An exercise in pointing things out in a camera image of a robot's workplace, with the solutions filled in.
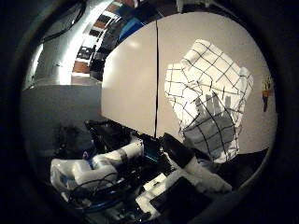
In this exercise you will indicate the dark shelving unit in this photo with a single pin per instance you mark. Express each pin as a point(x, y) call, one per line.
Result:
point(99, 53)

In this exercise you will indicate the white cloth with black grid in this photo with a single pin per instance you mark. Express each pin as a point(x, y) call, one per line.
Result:
point(208, 93)

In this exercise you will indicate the orange-rimmed printed container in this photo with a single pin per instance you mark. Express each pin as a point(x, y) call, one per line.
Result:
point(265, 92)

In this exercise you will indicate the blue plastic bin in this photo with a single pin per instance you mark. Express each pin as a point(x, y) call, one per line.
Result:
point(130, 27)

